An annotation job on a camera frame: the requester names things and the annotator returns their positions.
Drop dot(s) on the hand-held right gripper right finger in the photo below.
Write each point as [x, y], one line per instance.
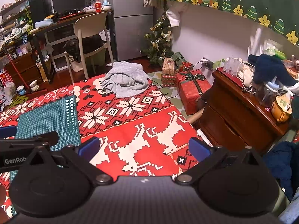
[198, 149]

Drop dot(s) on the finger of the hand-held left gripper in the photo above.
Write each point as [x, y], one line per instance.
[7, 131]
[28, 142]

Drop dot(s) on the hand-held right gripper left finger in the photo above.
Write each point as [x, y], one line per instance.
[88, 147]

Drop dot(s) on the grey sweater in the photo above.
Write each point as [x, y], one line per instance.
[123, 79]

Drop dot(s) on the green cutting mat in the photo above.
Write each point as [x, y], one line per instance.
[46, 119]

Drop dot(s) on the yellow-green plastic stencil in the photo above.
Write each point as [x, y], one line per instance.
[18, 100]

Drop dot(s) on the white plastic bag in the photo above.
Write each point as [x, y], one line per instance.
[9, 91]

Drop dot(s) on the blue white pet bowl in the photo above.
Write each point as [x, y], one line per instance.
[21, 90]

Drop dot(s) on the wooden nightstand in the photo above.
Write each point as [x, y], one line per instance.
[233, 121]

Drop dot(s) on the red cardboard box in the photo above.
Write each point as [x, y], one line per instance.
[5, 78]

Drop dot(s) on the large red gift box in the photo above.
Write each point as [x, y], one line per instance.
[191, 91]

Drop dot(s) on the green checkered floor mat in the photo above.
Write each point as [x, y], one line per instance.
[168, 95]

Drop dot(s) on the red patterned blanket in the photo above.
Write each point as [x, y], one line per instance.
[140, 112]

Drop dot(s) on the brown wooden drawer cabinet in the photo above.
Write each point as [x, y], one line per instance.
[23, 67]

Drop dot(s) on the red dotted gift box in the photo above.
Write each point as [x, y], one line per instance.
[168, 80]

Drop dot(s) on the white tote bag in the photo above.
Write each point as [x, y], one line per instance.
[76, 65]

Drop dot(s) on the red gift box gold bow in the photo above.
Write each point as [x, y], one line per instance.
[186, 65]

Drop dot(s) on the dark blue fleece blanket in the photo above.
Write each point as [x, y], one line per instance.
[285, 163]

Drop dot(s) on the clear bottle blue lid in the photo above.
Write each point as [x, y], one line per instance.
[268, 93]

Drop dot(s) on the clear glass cups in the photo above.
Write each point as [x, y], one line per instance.
[231, 65]

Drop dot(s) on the orange cartoon jar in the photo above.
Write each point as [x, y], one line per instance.
[280, 109]

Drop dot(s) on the green gift box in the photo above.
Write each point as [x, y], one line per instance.
[178, 58]

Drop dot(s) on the white drawer unit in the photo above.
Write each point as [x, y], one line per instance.
[48, 39]

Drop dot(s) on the dark blue plush cloth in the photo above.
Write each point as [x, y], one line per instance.
[266, 67]

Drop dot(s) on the small Christmas tree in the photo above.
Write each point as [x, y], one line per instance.
[158, 44]

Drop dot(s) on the light blue folded cloth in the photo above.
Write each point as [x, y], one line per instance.
[44, 23]

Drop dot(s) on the black desk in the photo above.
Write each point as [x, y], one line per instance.
[53, 26]

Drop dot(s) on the black shelf rack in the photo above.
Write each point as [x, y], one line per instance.
[14, 9]

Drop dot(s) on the beige plastic chair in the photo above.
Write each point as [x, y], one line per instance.
[91, 23]

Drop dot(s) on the grey refrigerator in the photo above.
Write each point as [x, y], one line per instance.
[130, 28]

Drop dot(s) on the black computer tower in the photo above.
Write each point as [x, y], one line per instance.
[39, 9]

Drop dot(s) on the white hanging cloth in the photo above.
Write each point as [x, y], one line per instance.
[174, 18]

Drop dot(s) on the red paper cup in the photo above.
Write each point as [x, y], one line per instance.
[98, 7]

